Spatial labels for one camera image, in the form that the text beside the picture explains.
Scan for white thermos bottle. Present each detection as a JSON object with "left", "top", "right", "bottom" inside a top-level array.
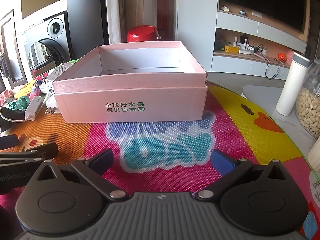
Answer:
[{"left": 275, "top": 52, "right": 311, "bottom": 117}]

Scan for dark tall cabinet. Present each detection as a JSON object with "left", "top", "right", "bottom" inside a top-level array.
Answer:
[{"left": 66, "top": 0, "right": 111, "bottom": 58}]

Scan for white power adapter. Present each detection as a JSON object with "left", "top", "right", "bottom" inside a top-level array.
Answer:
[{"left": 24, "top": 95, "right": 44, "bottom": 120}]

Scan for white three-pin plug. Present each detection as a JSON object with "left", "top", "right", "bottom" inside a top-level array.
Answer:
[{"left": 44, "top": 96, "right": 61, "bottom": 116}]

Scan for red printed tube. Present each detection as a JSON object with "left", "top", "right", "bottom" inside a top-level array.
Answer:
[{"left": 28, "top": 77, "right": 48, "bottom": 101}]

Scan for orange red plastic bag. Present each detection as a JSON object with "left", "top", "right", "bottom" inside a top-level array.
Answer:
[{"left": 0, "top": 89, "right": 14, "bottom": 103}]

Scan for white retail box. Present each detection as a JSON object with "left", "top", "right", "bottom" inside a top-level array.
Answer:
[{"left": 47, "top": 62, "right": 75, "bottom": 85}]

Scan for dark hanging cloth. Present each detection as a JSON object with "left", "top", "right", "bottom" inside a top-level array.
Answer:
[{"left": 0, "top": 53, "right": 11, "bottom": 80}]

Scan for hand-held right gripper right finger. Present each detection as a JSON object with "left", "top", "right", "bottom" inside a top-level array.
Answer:
[{"left": 196, "top": 149, "right": 287, "bottom": 201}]

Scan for black television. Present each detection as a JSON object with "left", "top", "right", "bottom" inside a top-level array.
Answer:
[{"left": 218, "top": 0, "right": 308, "bottom": 34}]

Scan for white cable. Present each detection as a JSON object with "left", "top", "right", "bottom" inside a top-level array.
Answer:
[{"left": 0, "top": 99, "right": 30, "bottom": 123}]

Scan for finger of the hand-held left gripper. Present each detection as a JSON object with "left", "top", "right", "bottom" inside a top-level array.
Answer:
[
  {"left": 0, "top": 142, "right": 59, "bottom": 167},
  {"left": 0, "top": 134, "right": 20, "bottom": 152}
]

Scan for black hanging cables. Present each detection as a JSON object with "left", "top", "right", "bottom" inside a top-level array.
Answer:
[{"left": 264, "top": 54, "right": 286, "bottom": 80}]

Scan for glass jar of peanuts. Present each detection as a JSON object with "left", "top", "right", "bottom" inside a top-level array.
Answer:
[{"left": 294, "top": 57, "right": 320, "bottom": 140}]

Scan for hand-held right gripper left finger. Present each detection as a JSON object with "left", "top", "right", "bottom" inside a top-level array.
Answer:
[{"left": 37, "top": 148, "right": 126, "bottom": 203}]

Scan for colourful cartoon printed mat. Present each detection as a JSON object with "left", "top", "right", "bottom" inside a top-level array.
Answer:
[{"left": 0, "top": 59, "right": 320, "bottom": 240}]

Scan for pink cardboard box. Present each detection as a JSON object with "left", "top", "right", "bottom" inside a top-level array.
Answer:
[{"left": 52, "top": 41, "right": 208, "bottom": 124}]

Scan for silver washing machine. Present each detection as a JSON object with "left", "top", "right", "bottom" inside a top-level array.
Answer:
[{"left": 23, "top": 10, "right": 73, "bottom": 71}]

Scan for red round pot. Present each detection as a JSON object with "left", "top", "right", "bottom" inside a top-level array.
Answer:
[{"left": 126, "top": 25, "right": 162, "bottom": 43}]

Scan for green plastic connector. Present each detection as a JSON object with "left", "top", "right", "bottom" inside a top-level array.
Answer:
[{"left": 7, "top": 95, "right": 31, "bottom": 111}]

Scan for white TV cabinet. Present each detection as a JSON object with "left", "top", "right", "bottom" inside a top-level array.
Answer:
[{"left": 211, "top": 4, "right": 308, "bottom": 76}]

